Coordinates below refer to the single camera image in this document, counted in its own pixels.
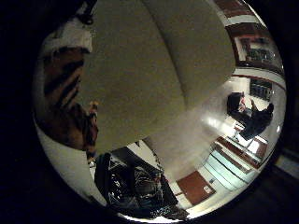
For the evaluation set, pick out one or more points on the seated person in black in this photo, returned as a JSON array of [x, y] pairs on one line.
[[253, 119]]

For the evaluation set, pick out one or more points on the black wall monitor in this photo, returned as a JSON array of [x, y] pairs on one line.
[[261, 89]]

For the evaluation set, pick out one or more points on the olive green upholstered bench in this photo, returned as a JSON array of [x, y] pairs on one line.
[[140, 77]]

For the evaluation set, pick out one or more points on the red brown door panel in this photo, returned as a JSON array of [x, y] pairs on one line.
[[196, 187]]

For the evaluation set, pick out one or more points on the black equipment cart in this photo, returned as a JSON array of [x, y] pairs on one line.
[[137, 186]]

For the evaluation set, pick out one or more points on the orange striped tiger plush toy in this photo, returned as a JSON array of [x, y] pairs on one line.
[[67, 102]]

